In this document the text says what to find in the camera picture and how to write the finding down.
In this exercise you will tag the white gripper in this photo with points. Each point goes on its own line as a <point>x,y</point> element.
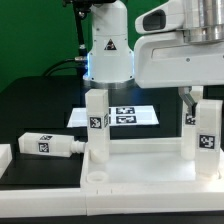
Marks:
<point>181,45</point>

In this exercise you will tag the white desk top tray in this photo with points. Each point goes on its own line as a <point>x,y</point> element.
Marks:
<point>156,163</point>

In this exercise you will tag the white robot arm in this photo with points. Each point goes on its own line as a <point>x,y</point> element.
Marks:
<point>110,62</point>

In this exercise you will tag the white marker sheet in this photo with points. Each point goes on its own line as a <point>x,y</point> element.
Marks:
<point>118,116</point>

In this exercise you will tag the white left fence block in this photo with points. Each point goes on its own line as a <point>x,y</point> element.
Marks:
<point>5,157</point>

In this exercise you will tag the white front fence rail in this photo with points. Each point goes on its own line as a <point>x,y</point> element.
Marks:
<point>74,202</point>

